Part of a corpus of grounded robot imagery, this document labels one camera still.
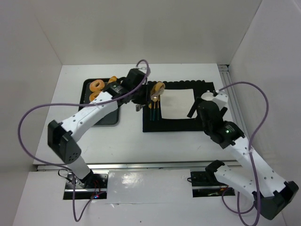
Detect aluminium rail right side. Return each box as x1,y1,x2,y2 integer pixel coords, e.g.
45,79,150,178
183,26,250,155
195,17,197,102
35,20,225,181
217,65,249,138

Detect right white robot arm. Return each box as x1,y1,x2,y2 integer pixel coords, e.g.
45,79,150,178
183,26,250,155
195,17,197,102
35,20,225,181
188,98,299,220

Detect gold fork dark handle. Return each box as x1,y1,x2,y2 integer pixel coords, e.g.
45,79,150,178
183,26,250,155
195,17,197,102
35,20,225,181
157,98,161,121

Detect black baking tray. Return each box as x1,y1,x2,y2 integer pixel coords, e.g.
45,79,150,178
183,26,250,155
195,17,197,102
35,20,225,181
79,79,119,127

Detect black placemat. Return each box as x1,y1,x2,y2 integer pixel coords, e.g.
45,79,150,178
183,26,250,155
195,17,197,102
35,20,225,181
143,80,215,132

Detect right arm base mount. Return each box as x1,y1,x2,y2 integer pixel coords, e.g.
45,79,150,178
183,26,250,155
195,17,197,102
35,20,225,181
187,171,235,198

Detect white square plate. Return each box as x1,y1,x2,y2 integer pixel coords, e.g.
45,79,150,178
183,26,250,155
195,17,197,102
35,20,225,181
160,89,197,120

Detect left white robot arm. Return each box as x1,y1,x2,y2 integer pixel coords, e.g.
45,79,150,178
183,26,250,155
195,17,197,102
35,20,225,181
48,68,151,187

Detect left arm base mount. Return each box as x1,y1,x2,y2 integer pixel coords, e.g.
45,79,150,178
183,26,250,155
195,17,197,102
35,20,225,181
58,169,109,200

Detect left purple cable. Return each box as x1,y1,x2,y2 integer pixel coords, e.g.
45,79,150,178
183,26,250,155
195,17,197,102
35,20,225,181
18,59,151,222

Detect white cup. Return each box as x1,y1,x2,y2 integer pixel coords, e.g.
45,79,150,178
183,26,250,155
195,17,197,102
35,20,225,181
201,90,214,101

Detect gold spoon dark handle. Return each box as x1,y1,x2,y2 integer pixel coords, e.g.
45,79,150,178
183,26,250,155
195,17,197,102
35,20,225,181
152,101,157,121

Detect lower glazed donut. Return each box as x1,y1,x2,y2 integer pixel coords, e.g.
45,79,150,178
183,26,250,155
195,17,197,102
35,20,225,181
89,91,101,102

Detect upper glazed donut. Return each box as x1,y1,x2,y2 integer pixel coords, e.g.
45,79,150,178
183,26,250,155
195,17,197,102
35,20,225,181
89,79,105,92

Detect aluminium rail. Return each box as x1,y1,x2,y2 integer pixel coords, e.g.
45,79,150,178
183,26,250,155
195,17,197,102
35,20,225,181
35,161,240,171
217,65,249,138

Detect metal tongs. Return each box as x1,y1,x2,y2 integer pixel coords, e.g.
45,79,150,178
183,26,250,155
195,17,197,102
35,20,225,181
132,83,160,112

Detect long bread loaf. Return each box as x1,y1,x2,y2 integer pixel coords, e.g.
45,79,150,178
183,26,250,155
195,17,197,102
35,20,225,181
107,76,118,84

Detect gold knife dark handle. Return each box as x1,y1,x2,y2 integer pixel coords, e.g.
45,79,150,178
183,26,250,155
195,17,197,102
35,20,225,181
149,102,153,121

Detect small tan round bun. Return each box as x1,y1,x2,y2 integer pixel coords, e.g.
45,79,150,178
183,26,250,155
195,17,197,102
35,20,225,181
150,81,166,97

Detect purple cable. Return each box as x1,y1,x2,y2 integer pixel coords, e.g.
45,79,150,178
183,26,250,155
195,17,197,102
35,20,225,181
213,81,269,226
18,59,151,222

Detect aluminium rail front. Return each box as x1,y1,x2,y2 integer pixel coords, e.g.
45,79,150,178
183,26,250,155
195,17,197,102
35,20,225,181
35,161,240,171

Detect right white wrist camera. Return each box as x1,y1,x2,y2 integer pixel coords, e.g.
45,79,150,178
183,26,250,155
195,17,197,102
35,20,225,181
212,92,229,110

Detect glazed donut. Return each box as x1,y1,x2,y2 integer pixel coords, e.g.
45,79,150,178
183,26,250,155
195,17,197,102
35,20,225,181
89,79,105,92
89,91,101,102

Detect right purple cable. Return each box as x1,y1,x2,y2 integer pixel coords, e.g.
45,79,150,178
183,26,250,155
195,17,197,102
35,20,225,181
213,81,269,226

